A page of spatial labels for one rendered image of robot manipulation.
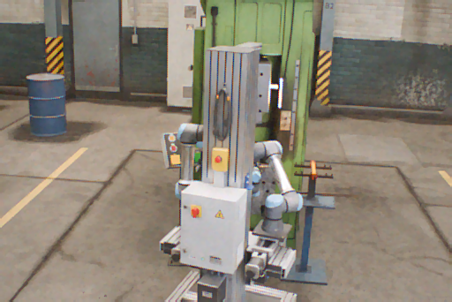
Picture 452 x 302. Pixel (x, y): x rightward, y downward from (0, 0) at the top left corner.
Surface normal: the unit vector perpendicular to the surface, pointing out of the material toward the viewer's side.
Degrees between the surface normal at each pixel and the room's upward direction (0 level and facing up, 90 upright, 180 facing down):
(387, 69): 89
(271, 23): 90
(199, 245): 92
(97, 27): 90
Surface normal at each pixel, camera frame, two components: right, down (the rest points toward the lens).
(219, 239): -0.33, 0.27
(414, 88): -0.08, 0.27
